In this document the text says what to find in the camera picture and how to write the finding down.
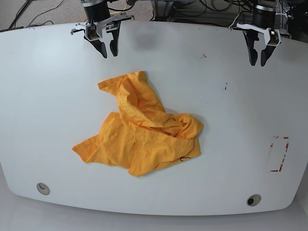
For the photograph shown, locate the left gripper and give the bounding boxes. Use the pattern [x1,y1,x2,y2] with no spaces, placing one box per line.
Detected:
[232,23,276,66]

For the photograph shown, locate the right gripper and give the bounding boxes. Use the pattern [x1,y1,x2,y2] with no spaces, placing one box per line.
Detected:
[70,14,135,58]

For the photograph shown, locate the orange t-shirt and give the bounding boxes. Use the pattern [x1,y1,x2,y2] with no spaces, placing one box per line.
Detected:
[72,71,203,177]

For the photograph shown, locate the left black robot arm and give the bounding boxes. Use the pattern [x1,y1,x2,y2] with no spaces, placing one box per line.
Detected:
[229,0,292,66]

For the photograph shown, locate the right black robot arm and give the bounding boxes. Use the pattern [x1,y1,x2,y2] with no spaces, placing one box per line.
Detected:
[70,0,134,58]

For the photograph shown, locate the red tape rectangle marking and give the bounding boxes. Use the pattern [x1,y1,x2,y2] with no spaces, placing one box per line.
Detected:
[267,136,290,172]

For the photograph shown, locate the right table grommet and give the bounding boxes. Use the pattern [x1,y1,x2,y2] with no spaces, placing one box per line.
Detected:
[246,194,261,206]

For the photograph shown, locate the table grommet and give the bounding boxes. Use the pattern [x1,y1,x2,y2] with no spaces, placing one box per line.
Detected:
[37,182,50,195]
[246,194,261,206]

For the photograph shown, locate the left table grommet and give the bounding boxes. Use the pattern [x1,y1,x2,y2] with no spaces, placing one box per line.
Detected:
[37,182,50,195]

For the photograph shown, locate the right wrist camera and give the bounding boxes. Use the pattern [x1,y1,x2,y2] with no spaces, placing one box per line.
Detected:
[85,23,100,41]

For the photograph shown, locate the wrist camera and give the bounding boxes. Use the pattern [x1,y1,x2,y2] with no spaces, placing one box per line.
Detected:
[85,23,100,41]
[264,28,281,46]

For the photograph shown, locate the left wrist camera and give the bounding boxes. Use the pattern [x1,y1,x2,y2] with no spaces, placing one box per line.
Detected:
[264,28,281,46]

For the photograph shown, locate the yellow cable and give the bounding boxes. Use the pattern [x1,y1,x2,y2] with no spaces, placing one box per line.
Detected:
[113,0,128,14]

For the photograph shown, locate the white cable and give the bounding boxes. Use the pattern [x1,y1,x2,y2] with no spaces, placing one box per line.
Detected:
[228,12,256,28]

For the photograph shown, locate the aluminium frame stand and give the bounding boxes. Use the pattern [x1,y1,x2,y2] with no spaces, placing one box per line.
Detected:
[151,0,176,22]

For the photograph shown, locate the black cable on floor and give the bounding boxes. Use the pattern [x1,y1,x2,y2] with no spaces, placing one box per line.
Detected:
[0,0,65,32]

